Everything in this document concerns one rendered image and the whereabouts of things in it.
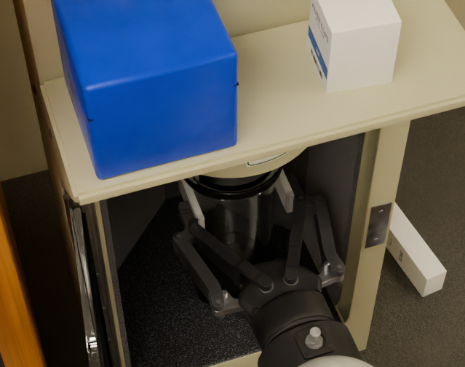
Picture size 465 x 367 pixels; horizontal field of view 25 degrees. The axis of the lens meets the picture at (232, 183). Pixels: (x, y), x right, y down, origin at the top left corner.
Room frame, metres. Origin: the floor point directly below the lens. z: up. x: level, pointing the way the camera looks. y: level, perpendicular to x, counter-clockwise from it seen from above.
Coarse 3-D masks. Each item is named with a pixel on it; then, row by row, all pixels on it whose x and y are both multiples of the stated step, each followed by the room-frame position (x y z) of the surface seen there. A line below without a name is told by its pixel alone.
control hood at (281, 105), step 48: (432, 0) 0.63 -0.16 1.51; (240, 48) 0.57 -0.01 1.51; (288, 48) 0.57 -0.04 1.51; (432, 48) 0.57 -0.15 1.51; (48, 96) 0.52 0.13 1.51; (240, 96) 0.52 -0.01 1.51; (288, 96) 0.52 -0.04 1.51; (336, 96) 0.52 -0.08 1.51; (384, 96) 0.52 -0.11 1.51; (432, 96) 0.52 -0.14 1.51; (240, 144) 0.48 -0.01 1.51; (288, 144) 0.48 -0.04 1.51; (96, 192) 0.44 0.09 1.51
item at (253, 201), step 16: (272, 176) 0.67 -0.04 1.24; (224, 192) 0.65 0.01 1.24; (240, 192) 0.65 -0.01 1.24; (272, 192) 0.68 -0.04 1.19; (208, 208) 0.66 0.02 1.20; (224, 208) 0.65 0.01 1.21; (240, 208) 0.65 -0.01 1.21; (256, 208) 0.66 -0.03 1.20; (272, 208) 0.69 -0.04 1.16; (208, 224) 0.66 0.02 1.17; (224, 224) 0.65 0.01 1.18; (240, 224) 0.65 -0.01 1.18; (256, 224) 0.66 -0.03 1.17; (272, 224) 0.69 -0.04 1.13; (224, 240) 0.65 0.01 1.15; (240, 240) 0.65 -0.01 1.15; (256, 240) 0.66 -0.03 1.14; (272, 240) 0.69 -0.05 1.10; (240, 256) 0.65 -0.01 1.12; (256, 256) 0.66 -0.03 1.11; (224, 288) 0.65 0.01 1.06
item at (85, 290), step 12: (72, 216) 0.51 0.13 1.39; (84, 252) 0.47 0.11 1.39; (84, 264) 0.46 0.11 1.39; (84, 276) 0.45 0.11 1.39; (84, 288) 0.44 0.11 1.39; (84, 300) 0.43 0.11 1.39; (84, 312) 0.42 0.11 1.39; (96, 312) 0.46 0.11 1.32; (84, 324) 0.41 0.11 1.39; (96, 336) 0.40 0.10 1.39; (96, 348) 0.39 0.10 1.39; (96, 360) 0.38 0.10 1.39
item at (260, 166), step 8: (288, 152) 0.63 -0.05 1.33; (296, 152) 0.63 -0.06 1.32; (256, 160) 0.61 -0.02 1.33; (264, 160) 0.62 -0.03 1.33; (272, 160) 0.62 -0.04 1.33; (280, 160) 0.62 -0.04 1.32; (288, 160) 0.62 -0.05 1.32; (224, 168) 0.61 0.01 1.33; (232, 168) 0.61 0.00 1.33; (240, 168) 0.61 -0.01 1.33; (248, 168) 0.61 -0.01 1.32; (256, 168) 0.61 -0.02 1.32; (264, 168) 0.61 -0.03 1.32; (272, 168) 0.61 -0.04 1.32; (216, 176) 0.61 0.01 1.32; (224, 176) 0.61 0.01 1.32; (232, 176) 0.61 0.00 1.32; (240, 176) 0.61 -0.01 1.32
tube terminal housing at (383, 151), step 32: (32, 0) 0.54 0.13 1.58; (224, 0) 0.59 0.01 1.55; (256, 0) 0.59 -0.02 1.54; (288, 0) 0.60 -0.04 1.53; (32, 32) 0.54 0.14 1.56; (32, 64) 0.57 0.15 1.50; (384, 128) 0.63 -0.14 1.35; (384, 160) 0.64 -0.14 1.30; (64, 192) 0.54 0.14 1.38; (384, 192) 0.64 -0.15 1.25; (64, 224) 0.58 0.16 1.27; (352, 224) 0.66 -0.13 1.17; (352, 256) 0.66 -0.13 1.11; (352, 288) 0.66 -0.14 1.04; (352, 320) 0.63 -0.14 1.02; (256, 352) 0.60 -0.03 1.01
